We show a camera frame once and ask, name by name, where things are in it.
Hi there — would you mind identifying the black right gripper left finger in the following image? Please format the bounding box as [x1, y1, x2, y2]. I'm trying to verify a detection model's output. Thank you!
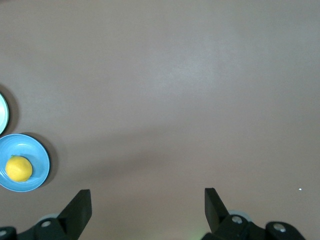
[0, 189, 93, 240]

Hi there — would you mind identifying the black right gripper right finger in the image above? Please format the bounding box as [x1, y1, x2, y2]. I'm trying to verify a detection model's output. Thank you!
[201, 187, 307, 240]

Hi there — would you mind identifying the yellow lemon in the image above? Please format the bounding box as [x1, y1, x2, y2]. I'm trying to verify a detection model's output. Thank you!
[5, 154, 34, 183]

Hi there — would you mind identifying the blue round plate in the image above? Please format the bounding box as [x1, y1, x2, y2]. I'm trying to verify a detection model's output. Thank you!
[0, 133, 51, 193]

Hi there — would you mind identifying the pale green round plate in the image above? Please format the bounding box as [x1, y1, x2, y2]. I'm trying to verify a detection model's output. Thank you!
[0, 92, 10, 136]

